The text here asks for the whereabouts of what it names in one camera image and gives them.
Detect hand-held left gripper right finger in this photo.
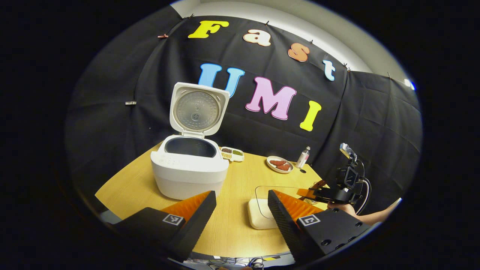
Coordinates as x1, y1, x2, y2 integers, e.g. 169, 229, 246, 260
267, 189, 375, 264

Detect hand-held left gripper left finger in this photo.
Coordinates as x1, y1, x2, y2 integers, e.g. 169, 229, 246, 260
112, 190, 217, 263

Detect clear rice container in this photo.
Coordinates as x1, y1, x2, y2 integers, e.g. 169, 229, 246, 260
247, 186, 327, 230

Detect white rice cooker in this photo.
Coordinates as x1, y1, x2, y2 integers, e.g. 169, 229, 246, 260
150, 82, 230, 200

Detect clear bottle pink label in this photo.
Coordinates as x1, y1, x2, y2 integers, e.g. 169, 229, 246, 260
295, 146, 311, 169

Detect white round plate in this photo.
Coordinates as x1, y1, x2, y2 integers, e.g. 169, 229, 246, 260
266, 156, 294, 174

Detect white divided grain tray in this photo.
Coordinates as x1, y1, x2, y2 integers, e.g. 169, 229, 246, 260
219, 146, 245, 162

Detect black backdrop cloth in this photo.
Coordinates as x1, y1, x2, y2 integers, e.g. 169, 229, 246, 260
64, 6, 423, 225

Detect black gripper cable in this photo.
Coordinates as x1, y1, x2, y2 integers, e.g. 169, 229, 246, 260
354, 159, 372, 215

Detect tangled floor cables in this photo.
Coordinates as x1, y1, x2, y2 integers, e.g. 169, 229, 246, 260
189, 255, 263, 270

